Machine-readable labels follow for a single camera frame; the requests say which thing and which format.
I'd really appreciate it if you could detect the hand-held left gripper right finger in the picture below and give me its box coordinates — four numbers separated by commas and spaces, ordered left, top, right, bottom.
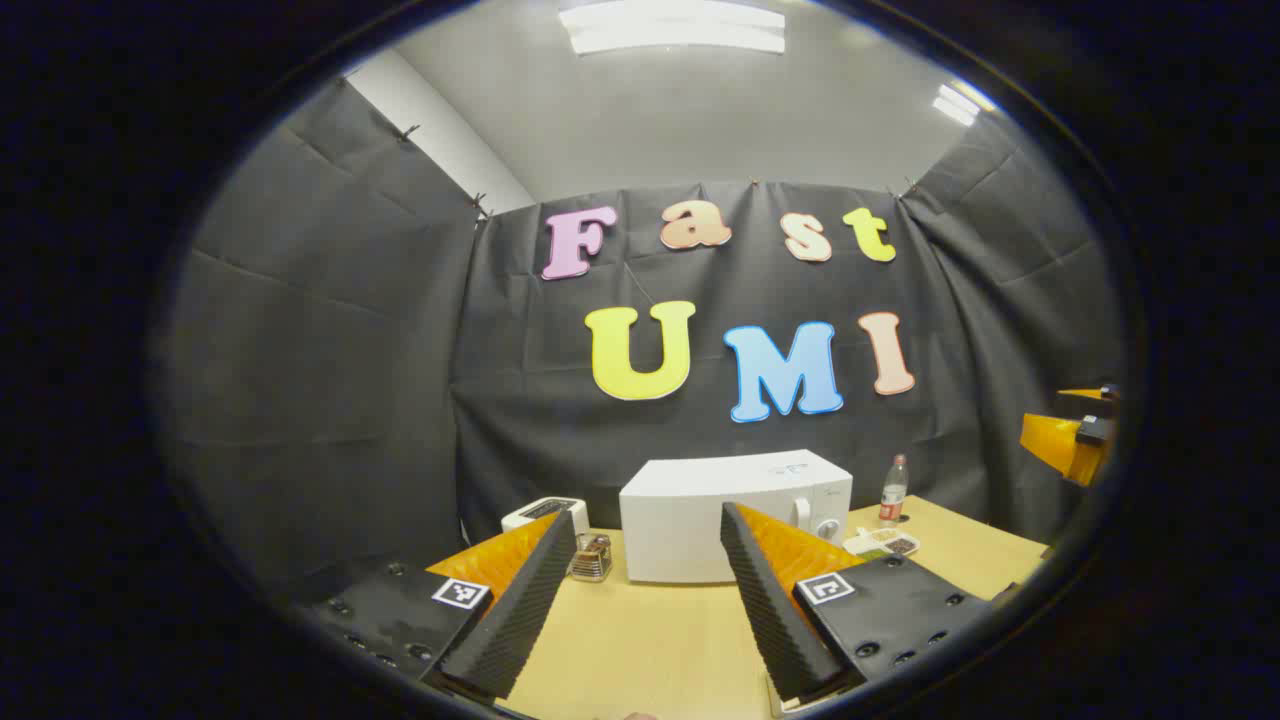
720, 502, 1001, 703

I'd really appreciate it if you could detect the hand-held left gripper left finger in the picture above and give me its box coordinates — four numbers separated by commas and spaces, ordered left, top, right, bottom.
300, 510, 579, 701

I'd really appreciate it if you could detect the white microwave oven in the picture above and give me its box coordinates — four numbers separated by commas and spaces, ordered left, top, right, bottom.
619, 449, 854, 585

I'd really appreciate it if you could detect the clear utensil holder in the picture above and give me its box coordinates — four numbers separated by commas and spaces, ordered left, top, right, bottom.
567, 533, 613, 583

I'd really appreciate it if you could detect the white toaster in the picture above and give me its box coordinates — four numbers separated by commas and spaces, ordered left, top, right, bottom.
501, 497, 591, 536

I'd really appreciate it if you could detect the white divided dish of beans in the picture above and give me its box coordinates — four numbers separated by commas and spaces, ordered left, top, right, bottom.
843, 527, 921, 561

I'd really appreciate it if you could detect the clear bottle with red label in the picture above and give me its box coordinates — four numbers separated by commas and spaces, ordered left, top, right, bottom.
879, 454, 909, 529

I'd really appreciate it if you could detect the small ceiling light panel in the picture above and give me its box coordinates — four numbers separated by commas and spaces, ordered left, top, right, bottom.
935, 82, 997, 127

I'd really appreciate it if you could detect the large ceiling light panel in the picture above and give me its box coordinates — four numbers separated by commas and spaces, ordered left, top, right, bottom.
558, 0, 788, 56

